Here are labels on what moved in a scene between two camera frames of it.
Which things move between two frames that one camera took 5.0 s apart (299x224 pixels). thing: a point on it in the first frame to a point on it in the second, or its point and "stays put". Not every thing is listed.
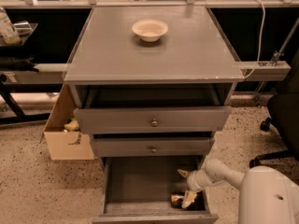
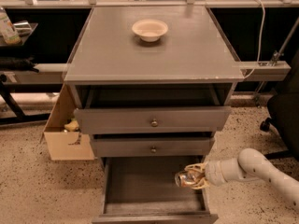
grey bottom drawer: x=138 y=189 stays put
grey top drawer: x=122 y=108 stays put
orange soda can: x=177 y=200 to x=185 y=178
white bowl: x=149 y=30 stays put
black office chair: x=283 y=116 stays put
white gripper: x=193 y=181 to x=214 y=173
